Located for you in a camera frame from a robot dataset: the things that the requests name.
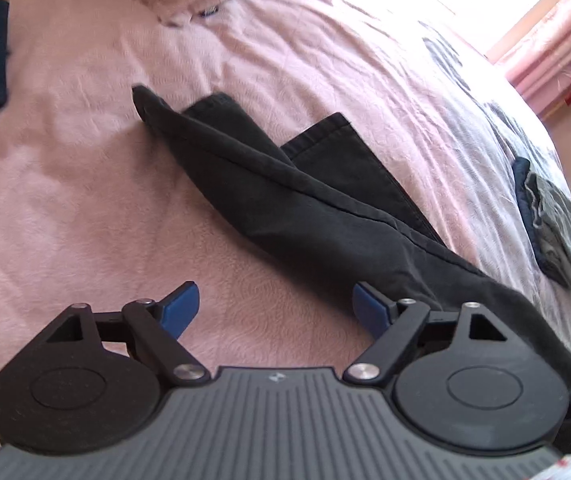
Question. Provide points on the grey herringbone blanket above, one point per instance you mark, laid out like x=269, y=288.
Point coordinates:
x=495, y=125

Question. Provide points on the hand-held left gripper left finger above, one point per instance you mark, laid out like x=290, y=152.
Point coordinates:
x=181, y=309

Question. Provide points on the navy folded garment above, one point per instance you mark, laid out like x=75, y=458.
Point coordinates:
x=524, y=195

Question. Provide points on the black pants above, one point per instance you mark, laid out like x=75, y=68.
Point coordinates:
x=290, y=200

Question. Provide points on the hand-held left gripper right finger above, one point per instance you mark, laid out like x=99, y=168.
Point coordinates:
x=369, y=309

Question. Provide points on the pink curtain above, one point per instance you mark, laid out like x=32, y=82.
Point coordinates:
x=545, y=35

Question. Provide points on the grey folded garment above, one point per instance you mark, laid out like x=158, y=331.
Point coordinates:
x=558, y=230

